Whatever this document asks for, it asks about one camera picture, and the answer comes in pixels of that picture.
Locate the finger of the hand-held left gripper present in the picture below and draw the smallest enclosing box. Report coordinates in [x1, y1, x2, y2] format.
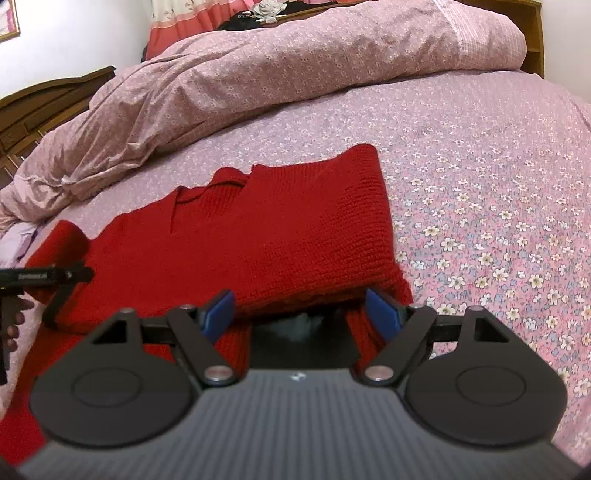
[42, 281, 75, 329]
[48, 261, 96, 286]

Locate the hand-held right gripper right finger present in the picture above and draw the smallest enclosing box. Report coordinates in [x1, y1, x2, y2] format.
[362, 288, 509, 387]

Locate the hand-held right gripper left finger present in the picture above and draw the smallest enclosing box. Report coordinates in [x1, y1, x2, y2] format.
[91, 289, 240, 387]

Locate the red knitted sweater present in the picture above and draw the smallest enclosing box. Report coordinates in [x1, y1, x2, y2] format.
[0, 144, 414, 467]

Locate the pile of clothes behind bed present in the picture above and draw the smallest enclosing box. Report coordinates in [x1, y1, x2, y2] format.
[217, 10, 266, 32]

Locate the person's left hand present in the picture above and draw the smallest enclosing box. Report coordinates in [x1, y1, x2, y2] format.
[8, 299, 37, 354]

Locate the lilac cloth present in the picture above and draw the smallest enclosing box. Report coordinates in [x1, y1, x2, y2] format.
[0, 224, 48, 260]

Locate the floral bed sheet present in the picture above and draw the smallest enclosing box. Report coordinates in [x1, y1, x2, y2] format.
[0, 69, 591, 462]

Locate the wooden headboard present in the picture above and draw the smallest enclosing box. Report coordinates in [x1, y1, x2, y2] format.
[0, 66, 116, 191]

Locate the pink floral duvet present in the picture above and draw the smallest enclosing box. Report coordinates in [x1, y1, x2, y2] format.
[0, 0, 528, 229]

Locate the pink floral curtain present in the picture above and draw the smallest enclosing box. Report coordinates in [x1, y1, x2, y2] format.
[145, 0, 333, 61]

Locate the grey crumpled cloth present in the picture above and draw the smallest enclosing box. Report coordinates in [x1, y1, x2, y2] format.
[253, 0, 286, 24]

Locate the wooden bedside shelf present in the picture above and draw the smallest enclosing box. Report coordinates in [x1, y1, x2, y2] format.
[480, 0, 546, 79]

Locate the framed wall picture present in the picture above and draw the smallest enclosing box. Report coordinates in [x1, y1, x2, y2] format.
[0, 0, 22, 42]

